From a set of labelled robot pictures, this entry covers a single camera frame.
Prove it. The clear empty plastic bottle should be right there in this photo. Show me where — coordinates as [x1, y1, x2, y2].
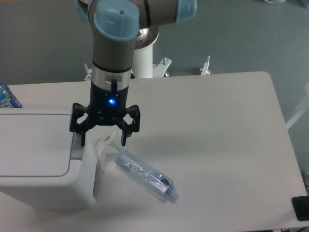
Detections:
[114, 149, 178, 202]

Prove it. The blue labelled water bottle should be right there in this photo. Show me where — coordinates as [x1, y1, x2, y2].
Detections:
[0, 82, 23, 108]

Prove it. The crumpled white tissue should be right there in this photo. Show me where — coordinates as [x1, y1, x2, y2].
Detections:
[95, 130, 123, 173]

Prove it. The white table leg frame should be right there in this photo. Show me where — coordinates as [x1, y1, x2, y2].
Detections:
[286, 83, 309, 130]

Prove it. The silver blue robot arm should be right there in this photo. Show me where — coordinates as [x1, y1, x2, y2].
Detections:
[70, 0, 197, 145]

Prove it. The grey trash can push button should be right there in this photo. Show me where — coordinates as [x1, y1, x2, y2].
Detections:
[70, 132, 84, 160]

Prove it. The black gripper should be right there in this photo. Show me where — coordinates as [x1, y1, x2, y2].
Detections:
[69, 83, 140, 147]

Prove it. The black device at table edge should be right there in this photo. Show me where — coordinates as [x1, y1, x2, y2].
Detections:
[292, 196, 309, 221]

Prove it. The white trash can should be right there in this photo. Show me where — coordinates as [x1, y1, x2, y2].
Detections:
[0, 108, 97, 210]

